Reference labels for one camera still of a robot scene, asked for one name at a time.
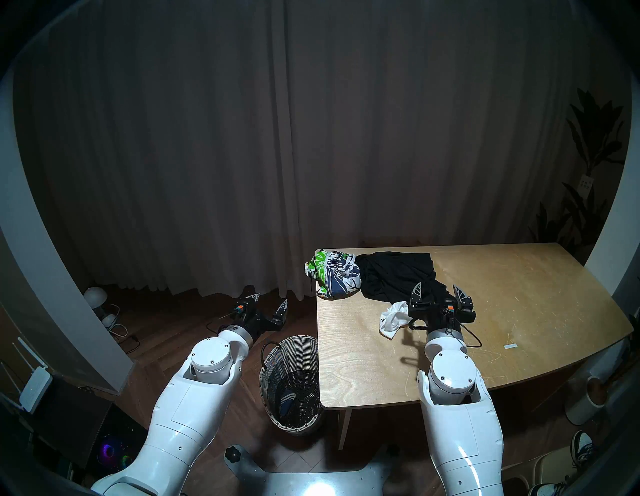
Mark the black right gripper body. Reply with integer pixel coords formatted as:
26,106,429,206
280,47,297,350
407,301,476,333

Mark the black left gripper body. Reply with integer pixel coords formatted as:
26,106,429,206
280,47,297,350
239,305,280,344

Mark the small white cloth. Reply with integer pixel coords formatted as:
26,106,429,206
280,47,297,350
379,301,414,339

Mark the black garment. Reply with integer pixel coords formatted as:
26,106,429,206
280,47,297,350
355,251,451,307

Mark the green navy leaf-print garment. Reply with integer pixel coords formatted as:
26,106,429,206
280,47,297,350
305,249,362,300

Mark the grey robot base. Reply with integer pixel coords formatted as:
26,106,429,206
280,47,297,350
223,443,402,496

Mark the woven wicker laundry hamper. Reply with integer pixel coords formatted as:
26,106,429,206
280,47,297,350
258,334,324,435

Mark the light wooden table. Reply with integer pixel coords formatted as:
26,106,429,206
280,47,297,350
314,242,635,451

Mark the white cylinder container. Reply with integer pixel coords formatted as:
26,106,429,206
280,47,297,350
564,374,609,427

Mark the grey pleated curtain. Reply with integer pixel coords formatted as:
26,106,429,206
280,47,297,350
12,0,601,302

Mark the white mushroom lamp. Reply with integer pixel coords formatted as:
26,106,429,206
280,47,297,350
82,286,107,321

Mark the beige chair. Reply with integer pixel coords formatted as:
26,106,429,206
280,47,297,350
500,446,581,496

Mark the black white sneaker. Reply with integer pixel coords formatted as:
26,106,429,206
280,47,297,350
528,480,569,496
571,429,596,464

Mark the computer case with RGB fans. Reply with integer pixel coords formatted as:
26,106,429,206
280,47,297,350
91,404,152,477

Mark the tall leafy potted plant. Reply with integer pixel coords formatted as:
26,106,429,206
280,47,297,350
529,87,629,262

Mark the black low cabinet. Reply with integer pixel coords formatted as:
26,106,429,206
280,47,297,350
20,374,114,467

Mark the white wifi router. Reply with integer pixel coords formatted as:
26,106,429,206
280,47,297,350
0,336,54,415

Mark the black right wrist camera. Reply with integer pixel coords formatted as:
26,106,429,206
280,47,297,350
439,299,460,335

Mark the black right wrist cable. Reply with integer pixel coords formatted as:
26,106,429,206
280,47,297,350
459,322,484,349

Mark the white power cable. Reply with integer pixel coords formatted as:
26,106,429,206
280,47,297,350
109,304,131,339

